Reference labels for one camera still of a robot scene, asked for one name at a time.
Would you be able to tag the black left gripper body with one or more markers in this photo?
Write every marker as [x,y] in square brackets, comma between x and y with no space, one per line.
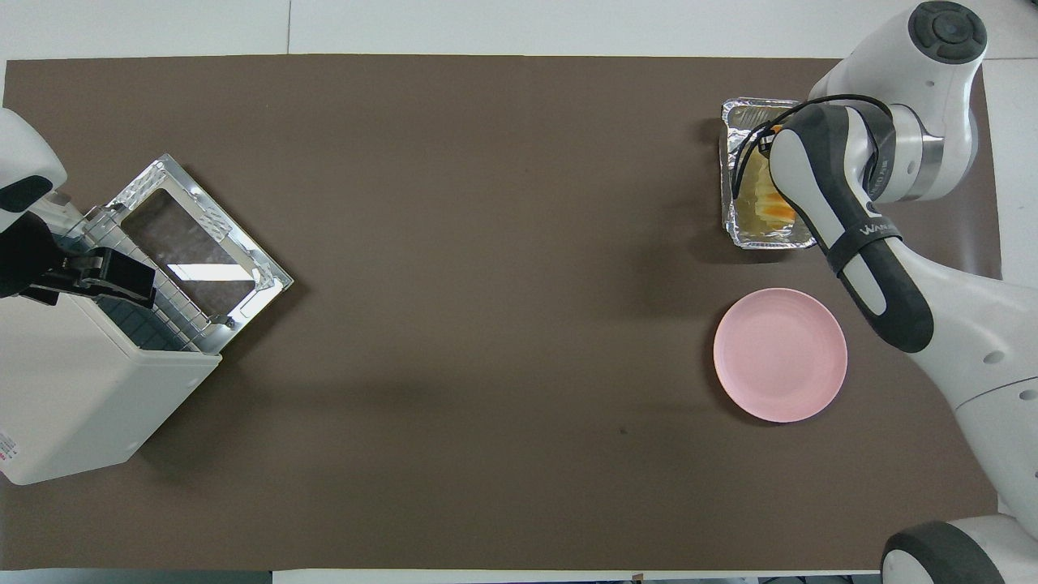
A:
[24,251]

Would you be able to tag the aluminium foil baking tray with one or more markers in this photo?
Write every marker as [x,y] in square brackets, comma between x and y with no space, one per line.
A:
[734,219]

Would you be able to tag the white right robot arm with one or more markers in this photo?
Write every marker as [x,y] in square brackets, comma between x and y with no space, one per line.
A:
[957,324]

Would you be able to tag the cream toaster oven body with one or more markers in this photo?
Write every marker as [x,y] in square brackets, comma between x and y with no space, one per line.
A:
[73,389]

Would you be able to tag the glass toaster oven door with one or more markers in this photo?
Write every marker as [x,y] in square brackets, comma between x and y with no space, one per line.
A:
[243,280]

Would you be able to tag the brown table mat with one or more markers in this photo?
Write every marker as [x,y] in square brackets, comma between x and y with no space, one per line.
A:
[486,243]

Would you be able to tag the pink round plate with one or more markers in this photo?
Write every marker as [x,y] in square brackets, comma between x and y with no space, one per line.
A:
[780,355]

